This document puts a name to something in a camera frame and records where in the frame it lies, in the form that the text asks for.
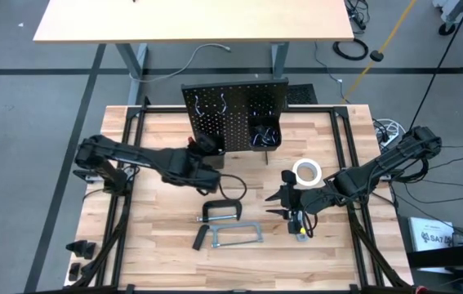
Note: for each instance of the white printed manual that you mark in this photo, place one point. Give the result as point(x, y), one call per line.
point(427, 228)

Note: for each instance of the chrome zigzag peg hook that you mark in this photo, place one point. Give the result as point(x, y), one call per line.
point(271, 136)
point(257, 138)

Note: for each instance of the small black pegboard bin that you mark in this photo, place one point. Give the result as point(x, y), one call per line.
point(274, 122)

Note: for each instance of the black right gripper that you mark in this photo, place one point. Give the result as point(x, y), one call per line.
point(317, 200)

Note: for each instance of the white power strip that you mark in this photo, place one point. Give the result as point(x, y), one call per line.
point(392, 130)

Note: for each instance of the spare black printed part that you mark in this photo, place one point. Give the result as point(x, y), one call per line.
point(80, 249)
point(74, 271)

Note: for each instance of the black C-clamp silver screw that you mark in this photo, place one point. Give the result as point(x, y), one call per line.
point(221, 203)

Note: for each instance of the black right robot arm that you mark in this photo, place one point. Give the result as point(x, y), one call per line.
point(398, 155)

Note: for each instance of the light wood background table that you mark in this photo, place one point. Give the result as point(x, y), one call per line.
point(194, 20)

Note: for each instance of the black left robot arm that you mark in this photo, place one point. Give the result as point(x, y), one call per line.
point(133, 153)

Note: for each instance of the curved metal peg hook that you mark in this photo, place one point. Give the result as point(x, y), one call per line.
point(197, 106)
point(223, 105)

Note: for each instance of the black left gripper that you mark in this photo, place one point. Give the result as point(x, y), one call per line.
point(190, 167)

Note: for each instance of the black floor mat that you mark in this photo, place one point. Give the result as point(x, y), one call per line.
point(302, 94)

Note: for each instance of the beige masking tape roll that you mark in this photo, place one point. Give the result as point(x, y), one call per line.
point(314, 165)

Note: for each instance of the black floor equipment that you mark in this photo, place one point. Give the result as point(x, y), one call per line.
point(451, 257)

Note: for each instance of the black metal pegboard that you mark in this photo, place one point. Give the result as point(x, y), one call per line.
point(235, 106)

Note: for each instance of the tall black pegboard bin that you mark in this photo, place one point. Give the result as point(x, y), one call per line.
point(216, 161)

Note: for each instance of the white wheeled cart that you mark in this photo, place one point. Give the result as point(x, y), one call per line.
point(447, 28)

